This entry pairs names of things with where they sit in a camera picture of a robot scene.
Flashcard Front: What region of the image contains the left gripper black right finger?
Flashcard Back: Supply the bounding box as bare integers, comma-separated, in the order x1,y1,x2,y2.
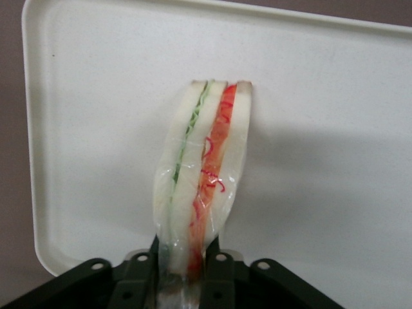
199,236,239,309

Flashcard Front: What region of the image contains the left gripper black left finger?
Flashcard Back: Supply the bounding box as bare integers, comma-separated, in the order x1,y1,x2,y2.
111,234,160,309

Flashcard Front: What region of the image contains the plastic-wrapped triangle sandwich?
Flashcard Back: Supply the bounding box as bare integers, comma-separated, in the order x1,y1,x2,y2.
153,79,254,309

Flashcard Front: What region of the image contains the cream rectangular plastic tray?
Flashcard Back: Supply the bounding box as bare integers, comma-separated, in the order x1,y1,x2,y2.
21,0,412,277

